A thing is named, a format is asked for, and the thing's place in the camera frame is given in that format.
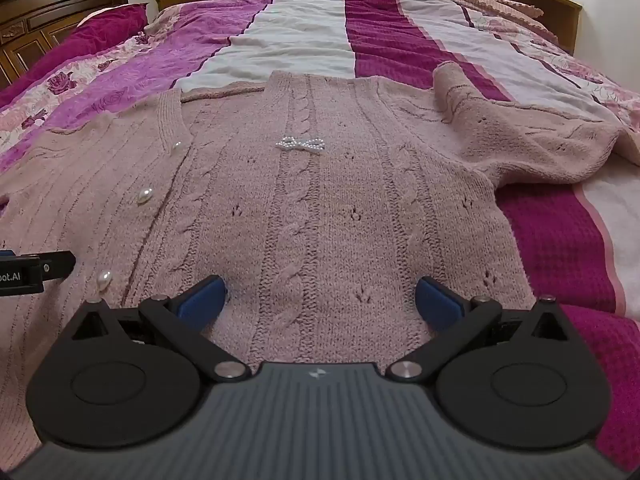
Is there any dark wooden headboard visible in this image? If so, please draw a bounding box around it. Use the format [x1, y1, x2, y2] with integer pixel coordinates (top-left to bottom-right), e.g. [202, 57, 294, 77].
[0, 0, 128, 89]

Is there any striped pink magenta bedspread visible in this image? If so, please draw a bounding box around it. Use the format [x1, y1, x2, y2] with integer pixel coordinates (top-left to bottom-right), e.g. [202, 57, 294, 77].
[1, 0, 639, 468]

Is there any magenta velvet pillow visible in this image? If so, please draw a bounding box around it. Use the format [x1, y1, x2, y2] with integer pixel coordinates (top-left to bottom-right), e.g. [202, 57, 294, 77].
[1, 3, 148, 107]

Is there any pink knitted pillow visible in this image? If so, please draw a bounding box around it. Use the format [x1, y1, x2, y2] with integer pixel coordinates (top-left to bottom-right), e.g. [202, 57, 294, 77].
[452, 0, 560, 47]

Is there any pink knit cardigan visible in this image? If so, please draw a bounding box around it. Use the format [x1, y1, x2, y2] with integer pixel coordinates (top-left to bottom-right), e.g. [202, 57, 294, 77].
[1, 62, 639, 466]

